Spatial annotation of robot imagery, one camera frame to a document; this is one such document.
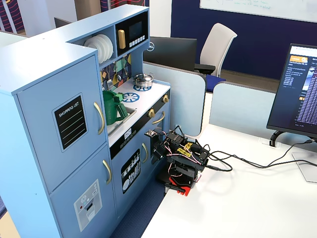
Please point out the red table clamp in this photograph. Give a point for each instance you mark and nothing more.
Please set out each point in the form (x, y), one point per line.
(182, 187)

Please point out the grey toy sink basin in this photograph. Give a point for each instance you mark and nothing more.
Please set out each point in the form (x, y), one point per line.
(129, 113)

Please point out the stainless steel toy pot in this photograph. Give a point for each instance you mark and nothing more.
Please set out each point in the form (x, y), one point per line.
(143, 83)

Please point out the green 3D printed container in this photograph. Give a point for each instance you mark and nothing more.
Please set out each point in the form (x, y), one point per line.
(110, 111)

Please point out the blue dishwasher door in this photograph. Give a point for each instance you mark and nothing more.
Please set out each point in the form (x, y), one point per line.
(119, 198)

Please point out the blue wooden toy kitchen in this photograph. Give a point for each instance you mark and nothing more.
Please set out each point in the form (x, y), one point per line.
(49, 44)

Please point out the metal ladle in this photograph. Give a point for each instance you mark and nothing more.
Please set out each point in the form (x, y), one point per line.
(120, 77)

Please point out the light blue desk partition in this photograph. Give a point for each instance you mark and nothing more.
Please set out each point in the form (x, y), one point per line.
(183, 99)
(240, 106)

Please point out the white office chair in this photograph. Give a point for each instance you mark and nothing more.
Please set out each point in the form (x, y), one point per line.
(218, 44)

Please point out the blue chair seat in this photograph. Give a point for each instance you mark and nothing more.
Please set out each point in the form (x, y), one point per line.
(214, 81)

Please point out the blue oven door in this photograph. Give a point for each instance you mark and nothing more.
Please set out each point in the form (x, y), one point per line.
(167, 119)

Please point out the white toy plate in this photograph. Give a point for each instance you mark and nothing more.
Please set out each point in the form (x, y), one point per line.
(92, 48)
(112, 45)
(106, 47)

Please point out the white whiteboard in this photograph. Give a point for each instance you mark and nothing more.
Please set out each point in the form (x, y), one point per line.
(260, 7)

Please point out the silver monitor stand base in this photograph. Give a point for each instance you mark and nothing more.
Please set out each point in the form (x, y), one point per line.
(307, 168)

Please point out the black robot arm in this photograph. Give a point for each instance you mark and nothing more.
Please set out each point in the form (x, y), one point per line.
(190, 158)

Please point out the small black monitor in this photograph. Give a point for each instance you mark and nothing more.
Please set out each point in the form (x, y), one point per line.
(62, 22)

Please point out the gold stove knob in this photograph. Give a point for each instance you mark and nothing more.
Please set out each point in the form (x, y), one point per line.
(165, 98)
(151, 113)

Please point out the blue shopping list fridge door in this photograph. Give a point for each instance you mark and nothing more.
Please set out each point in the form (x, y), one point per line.
(37, 148)

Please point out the lit computer monitor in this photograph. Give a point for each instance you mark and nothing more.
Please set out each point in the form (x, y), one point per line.
(304, 99)

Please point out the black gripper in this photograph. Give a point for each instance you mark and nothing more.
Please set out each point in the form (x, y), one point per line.
(157, 150)

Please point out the metal spoon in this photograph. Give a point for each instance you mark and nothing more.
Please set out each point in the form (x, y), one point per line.
(126, 72)

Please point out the metal slotted spatula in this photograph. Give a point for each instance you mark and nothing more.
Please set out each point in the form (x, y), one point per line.
(109, 85)

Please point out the blue ice dispenser freezer door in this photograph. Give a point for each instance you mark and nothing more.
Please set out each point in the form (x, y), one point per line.
(67, 188)

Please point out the black microwave door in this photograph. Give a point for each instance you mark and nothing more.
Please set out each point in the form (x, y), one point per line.
(135, 44)

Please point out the black Dell monitor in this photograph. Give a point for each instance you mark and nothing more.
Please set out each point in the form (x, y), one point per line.
(173, 54)

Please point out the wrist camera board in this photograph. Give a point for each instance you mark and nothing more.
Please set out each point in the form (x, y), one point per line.
(151, 134)

